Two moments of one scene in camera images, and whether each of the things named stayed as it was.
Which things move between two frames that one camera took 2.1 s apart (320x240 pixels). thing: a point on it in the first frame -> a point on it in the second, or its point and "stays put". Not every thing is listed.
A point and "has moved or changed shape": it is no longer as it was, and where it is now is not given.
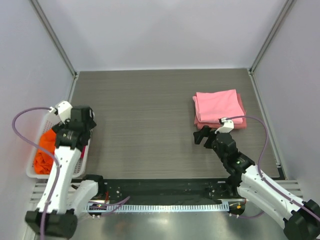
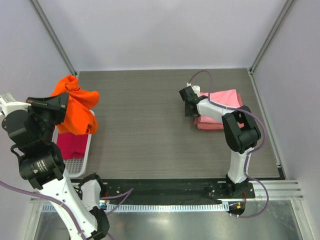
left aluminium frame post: [41, 15] stays put
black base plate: [140, 191] stays put
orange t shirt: [43, 160] has moved or changed shape
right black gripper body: [215, 147] -> [187, 113]
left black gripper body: [60, 125] -> [47, 118]
